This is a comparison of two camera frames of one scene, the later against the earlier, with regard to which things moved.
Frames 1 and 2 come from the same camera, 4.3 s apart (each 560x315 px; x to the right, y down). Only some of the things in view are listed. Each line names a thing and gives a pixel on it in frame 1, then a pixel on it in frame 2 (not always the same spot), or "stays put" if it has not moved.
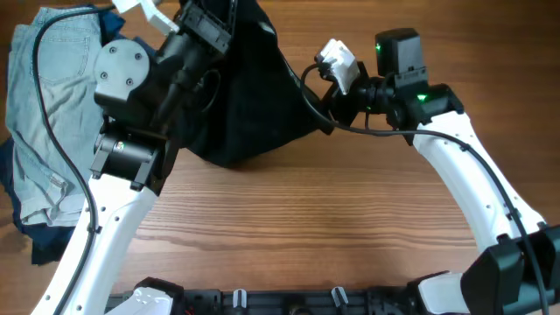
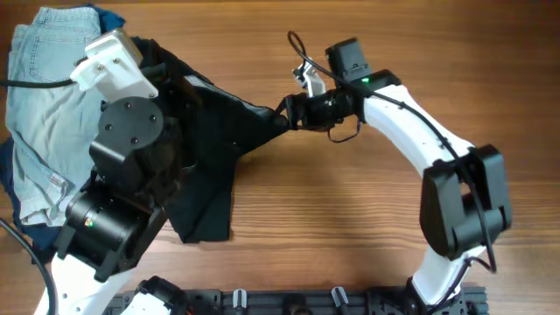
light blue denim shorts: [50, 186] stays put
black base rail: [394, 300] stays put
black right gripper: [336, 101] to [292, 102]
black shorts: [255, 102] to [214, 122]
